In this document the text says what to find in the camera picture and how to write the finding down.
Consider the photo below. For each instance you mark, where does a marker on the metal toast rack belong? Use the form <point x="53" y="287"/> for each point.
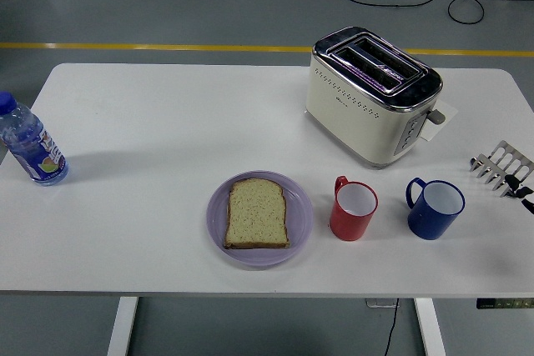
<point x="496" y="166"/>

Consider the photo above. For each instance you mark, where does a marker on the grey under-table socket box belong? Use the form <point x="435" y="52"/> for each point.
<point x="377" y="303"/>

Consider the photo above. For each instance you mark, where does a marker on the cream and chrome toaster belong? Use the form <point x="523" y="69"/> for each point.
<point x="354" y="122"/>

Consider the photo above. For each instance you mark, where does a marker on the red enamel cup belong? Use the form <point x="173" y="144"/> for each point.
<point x="348" y="227"/>

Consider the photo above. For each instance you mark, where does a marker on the clear bottle with blue cap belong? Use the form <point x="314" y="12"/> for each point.
<point x="33" y="147"/>

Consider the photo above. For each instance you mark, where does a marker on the white paper sheet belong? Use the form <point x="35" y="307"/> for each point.
<point x="451" y="111"/>

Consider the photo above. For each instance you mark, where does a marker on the slice of bread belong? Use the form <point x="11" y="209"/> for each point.
<point x="256" y="214"/>

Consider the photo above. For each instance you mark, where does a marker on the blue enamel cup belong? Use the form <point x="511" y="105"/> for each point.
<point x="429" y="222"/>

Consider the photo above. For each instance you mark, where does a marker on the black table control panel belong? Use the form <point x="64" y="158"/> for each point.
<point x="505" y="304"/>

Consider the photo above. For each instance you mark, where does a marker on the white table leg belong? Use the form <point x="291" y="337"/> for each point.
<point x="123" y="327"/>
<point x="429" y="327"/>

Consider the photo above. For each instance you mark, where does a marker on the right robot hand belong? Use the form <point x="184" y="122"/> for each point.
<point x="517" y="191"/>

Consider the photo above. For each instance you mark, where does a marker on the purple round plate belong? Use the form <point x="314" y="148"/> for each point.
<point x="300" y="214"/>

